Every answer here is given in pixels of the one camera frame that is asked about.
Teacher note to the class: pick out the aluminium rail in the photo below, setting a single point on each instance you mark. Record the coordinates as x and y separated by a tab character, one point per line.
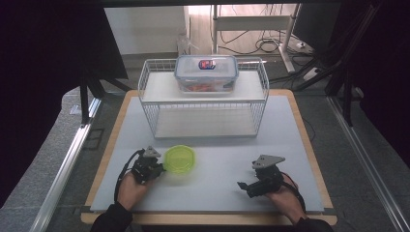
364	161
64	167

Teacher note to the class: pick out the green plastic bowl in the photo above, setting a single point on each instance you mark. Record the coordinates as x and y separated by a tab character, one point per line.
180	159

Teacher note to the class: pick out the clear plastic bottle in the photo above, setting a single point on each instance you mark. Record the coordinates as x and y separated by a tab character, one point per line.
183	43

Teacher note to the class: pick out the clear lidded food container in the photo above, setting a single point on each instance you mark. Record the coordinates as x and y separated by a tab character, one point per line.
206	75

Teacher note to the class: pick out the wooden table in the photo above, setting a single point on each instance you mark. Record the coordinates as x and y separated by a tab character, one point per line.
209	219

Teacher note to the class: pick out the white table mat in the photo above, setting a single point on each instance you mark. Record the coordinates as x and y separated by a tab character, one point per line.
212	193

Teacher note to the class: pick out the black metal stand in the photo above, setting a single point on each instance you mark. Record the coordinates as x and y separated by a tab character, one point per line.
84	100
347	100

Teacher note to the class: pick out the black curtain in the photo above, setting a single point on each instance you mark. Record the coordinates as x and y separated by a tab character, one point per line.
38	80
386	64

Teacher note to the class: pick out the white power strip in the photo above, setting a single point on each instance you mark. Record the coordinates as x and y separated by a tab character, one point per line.
311	74

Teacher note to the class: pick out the person's left hand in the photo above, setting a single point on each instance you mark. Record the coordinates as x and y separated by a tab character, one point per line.
130	193

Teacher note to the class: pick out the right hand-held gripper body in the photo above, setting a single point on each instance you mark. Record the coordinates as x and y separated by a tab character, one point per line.
269	180

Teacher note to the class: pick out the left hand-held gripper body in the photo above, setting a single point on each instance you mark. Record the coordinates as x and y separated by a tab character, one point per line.
146	169

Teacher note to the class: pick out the white desk frame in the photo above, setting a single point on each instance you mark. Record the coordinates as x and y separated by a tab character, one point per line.
251	22

